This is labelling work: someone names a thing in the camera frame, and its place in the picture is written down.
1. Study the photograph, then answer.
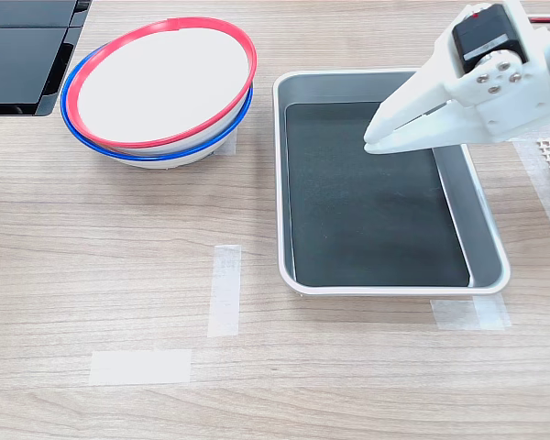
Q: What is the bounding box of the white plate with red rim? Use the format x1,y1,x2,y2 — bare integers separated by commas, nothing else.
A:
68,16,259,149

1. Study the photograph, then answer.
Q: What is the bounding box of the clear tape strip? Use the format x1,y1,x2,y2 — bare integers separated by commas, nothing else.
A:
511,137,550,258
214,130,238,158
429,294,512,332
207,244,243,338
88,348,193,387

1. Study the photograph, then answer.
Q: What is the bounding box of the steel tray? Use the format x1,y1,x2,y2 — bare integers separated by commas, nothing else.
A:
272,68,512,297

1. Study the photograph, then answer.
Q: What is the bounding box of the black mat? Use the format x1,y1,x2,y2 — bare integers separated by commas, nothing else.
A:
283,101,471,289

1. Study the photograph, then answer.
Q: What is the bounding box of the white plate with blue rim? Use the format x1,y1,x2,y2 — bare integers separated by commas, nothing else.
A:
60,43,254,170

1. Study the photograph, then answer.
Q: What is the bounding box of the black glossy panel device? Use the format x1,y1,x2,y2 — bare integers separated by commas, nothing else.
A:
0,0,93,116

